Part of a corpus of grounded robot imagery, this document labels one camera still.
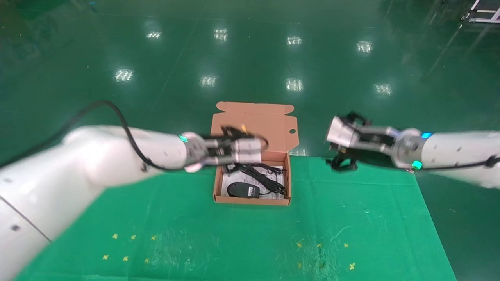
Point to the white printed paper sheet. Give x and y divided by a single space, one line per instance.
248 177

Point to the white wheeled cart frame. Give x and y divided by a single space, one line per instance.
482 16

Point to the left wrist camera housing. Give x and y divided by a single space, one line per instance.
248 151

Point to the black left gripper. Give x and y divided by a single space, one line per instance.
218 150

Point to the orange cardboard box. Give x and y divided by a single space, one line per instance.
273 125

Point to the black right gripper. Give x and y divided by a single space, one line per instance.
375 138

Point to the right wrist camera housing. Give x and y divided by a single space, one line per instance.
341 132

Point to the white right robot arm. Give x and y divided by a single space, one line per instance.
449 154

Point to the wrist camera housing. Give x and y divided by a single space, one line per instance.
341 132
248 151

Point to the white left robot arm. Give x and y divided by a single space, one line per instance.
78 175

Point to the green table mat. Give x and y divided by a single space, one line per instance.
234 242

